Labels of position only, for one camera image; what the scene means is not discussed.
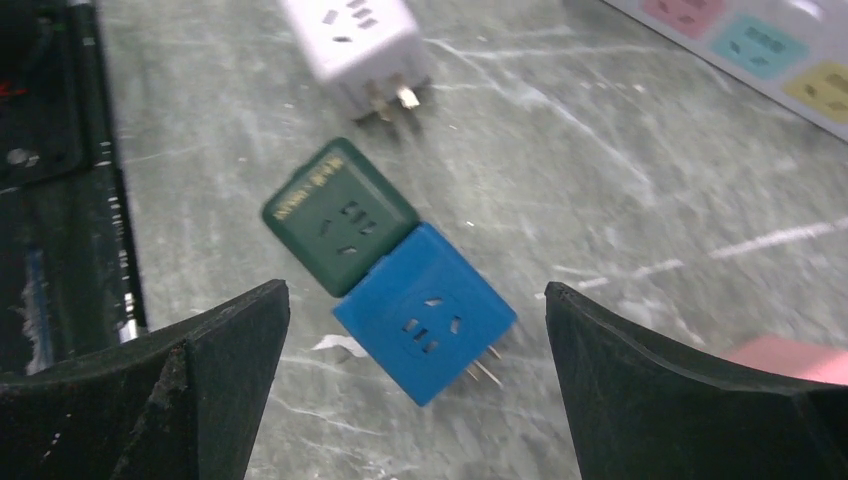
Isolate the dark blue cube adapter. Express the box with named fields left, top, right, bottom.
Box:
left=333, top=222, right=517, bottom=406

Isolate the white cube plug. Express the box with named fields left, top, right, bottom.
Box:
left=279, top=0, right=430, bottom=121

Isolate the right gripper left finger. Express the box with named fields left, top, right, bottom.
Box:
left=1, top=279, right=290, bottom=479

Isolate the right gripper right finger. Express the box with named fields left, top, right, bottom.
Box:
left=545, top=282, right=847, bottom=479

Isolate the white power strip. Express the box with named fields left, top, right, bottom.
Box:
left=612, top=0, right=847, bottom=139

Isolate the pink plug adapter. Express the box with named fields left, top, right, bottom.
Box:
left=722, top=335, right=847, bottom=385

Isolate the green cube plug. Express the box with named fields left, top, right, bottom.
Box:
left=261, top=137, right=420, bottom=298

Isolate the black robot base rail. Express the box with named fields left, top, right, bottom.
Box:
left=1, top=1, right=148, bottom=376

